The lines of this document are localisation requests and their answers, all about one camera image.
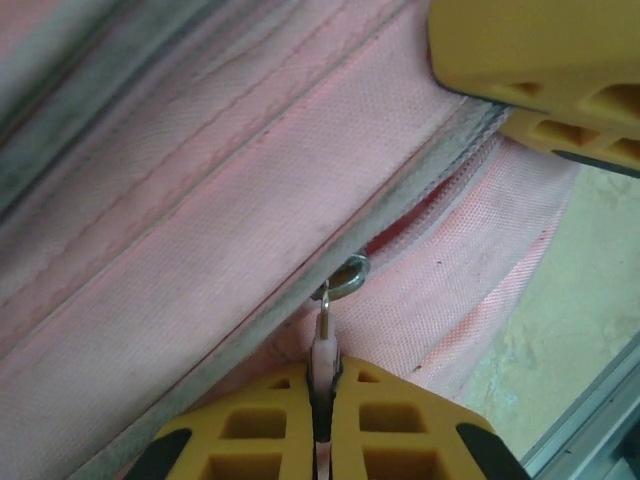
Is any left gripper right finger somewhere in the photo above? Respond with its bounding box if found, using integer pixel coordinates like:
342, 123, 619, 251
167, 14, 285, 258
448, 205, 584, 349
329, 355, 531, 480

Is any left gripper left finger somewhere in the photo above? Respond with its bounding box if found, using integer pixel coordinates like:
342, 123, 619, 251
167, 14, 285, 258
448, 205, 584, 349
122, 362, 319, 480

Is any pink backpack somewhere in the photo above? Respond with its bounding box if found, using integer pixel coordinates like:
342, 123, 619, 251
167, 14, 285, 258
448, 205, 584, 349
0, 0, 584, 480

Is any aluminium table frame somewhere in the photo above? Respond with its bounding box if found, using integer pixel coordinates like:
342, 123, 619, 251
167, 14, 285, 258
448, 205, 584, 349
519, 329, 640, 480

